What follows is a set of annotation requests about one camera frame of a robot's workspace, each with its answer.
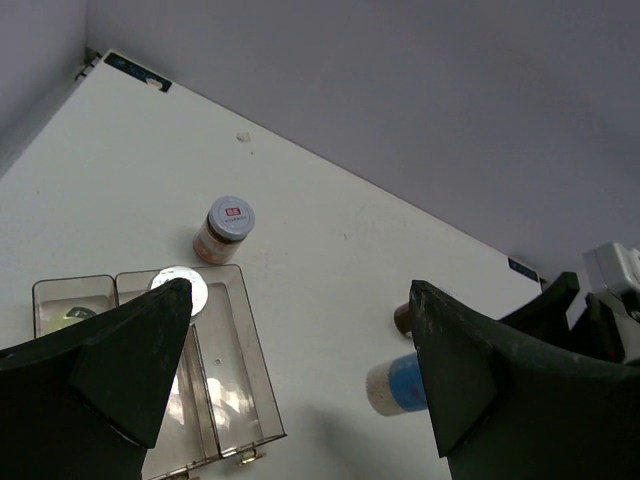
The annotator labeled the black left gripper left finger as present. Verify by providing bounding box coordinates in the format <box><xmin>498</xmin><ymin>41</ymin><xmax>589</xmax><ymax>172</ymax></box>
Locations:
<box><xmin>1</xmin><ymin>279</ymin><xmax>192</xmax><ymax>479</ymax></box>

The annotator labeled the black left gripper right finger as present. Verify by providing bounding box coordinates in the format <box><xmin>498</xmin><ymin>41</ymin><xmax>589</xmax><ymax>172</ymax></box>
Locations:
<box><xmin>409</xmin><ymin>280</ymin><xmax>639</xmax><ymax>479</ymax></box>

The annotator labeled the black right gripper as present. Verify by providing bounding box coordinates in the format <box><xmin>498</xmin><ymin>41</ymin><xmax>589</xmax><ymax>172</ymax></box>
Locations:
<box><xmin>500</xmin><ymin>272</ymin><xmax>625</xmax><ymax>363</ymax></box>

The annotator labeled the white blue label shaker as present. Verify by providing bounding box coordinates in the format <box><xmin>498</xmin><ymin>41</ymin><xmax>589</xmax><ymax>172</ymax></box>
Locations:
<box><xmin>365</xmin><ymin>352</ymin><xmax>428</xmax><ymax>417</ymax></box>

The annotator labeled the silver lid white shaker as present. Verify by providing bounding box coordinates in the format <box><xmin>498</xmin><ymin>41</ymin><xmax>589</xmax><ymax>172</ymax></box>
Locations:
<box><xmin>149</xmin><ymin>266</ymin><xmax>209</xmax><ymax>324</ymax></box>

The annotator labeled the orange label jar white lid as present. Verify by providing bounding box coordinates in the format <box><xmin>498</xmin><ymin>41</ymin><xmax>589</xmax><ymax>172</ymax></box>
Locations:
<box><xmin>193</xmin><ymin>196</ymin><xmax>255</xmax><ymax>265</ymax></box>

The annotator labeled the blue right corner sticker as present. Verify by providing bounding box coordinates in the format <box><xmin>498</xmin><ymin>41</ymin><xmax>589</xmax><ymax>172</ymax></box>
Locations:
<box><xmin>507</xmin><ymin>257</ymin><xmax>540</xmax><ymax>283</ymax></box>

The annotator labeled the blue corner sticker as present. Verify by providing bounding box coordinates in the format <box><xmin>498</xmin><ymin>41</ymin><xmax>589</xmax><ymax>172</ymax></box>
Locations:
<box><xmin>507</xmin><ymin>257</ymin><xmax>540</xmax><ymax>283</ymax></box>
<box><xmin>103</xmin><ymin>52</ymin><xmax>172</xmax><ymax>93</ymax></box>

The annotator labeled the yellow cap spice bottle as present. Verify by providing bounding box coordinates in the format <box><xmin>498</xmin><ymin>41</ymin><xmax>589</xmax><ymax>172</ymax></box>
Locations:
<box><xmin>42</xmin><ymin>306</ymin><xmax>97</xmax><ymax>335</ymax></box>

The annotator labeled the dark sauce jar white lid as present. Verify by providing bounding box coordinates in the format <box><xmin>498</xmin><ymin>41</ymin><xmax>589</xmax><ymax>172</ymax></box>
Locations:
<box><xmin>393</xmin><ymin>302</ymin><xmax>412</xmax><ymax>339</ymax></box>

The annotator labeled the clear brown organizer tray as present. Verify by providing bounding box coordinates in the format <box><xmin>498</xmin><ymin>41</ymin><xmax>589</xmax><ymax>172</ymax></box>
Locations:
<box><xmin>32</xmin><ymin>264</ymin><xmax>286</xmax><ymax>479</ymax></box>

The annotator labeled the blue left corner sticker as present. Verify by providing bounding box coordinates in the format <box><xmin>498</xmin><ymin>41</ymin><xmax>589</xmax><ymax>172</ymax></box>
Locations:
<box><xmin>103</xmin><ymin>52</ymin><xmax>172</xmax><ymax>93</ymax></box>

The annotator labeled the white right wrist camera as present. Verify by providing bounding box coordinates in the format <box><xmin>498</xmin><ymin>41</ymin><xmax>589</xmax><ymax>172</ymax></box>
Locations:
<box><xmin>583</xmin><ymin>242</ymin><xmax>639</xmax><ymax>322</ymax></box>

